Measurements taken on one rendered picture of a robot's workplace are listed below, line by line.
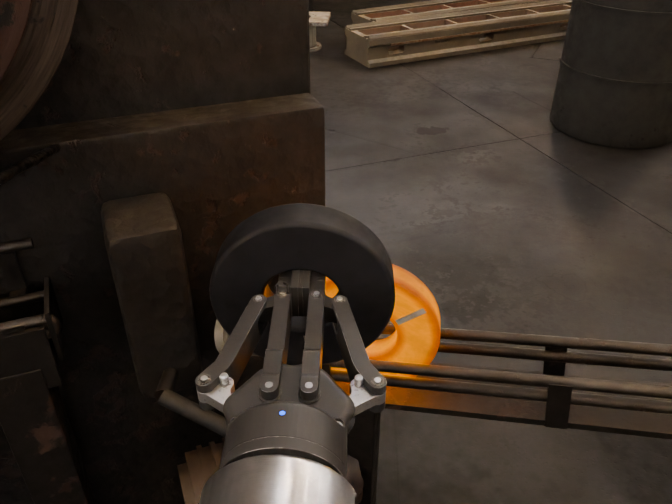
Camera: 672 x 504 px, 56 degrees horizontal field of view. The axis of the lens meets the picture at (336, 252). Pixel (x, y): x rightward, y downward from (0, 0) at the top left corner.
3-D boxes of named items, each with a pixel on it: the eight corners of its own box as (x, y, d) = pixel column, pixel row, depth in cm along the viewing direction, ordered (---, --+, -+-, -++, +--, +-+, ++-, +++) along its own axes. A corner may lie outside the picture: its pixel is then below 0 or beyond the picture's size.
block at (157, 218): (133, 350, 87) (97, 195, 74) (191, 336, 89) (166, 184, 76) (142, 404, 78) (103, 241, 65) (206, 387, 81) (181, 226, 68)
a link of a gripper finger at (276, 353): (284, 432, 42) (262, 432, 42) (292, 319, 51) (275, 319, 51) (281, 392, 40) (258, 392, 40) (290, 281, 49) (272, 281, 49)
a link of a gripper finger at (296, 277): (301, 316, 51) (291, 316, 51) (306, 264, 56) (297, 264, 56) (299, 287, 49) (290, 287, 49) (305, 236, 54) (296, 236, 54)
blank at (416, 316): (351, 385, 76) (347, 406, 73) (273, 294, 70) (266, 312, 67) (466, 339, 70) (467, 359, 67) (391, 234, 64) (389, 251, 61)
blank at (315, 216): (197, 207, 51) (188, 230, 48) (389, 193, 50) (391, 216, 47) (233, 346, 60) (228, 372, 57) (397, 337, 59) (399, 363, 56)
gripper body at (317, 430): (214, 528, 38) (237, 408, 46) (354, 531, 38) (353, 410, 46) (199, 451, 34) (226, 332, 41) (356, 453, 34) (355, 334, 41)
